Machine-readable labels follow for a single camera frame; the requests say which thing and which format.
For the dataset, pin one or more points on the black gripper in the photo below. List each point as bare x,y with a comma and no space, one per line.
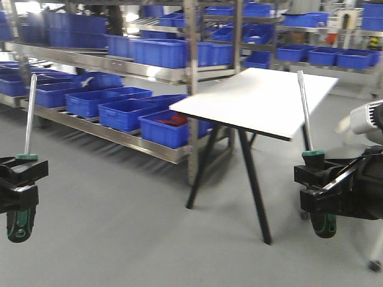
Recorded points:
359,197

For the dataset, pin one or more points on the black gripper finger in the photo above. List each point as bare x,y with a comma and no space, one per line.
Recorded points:
23,171
15,198

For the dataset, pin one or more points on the cross screwdriver green handle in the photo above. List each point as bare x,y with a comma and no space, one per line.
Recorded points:
20,223

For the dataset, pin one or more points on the white table black legs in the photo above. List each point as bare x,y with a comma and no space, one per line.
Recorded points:
263,101

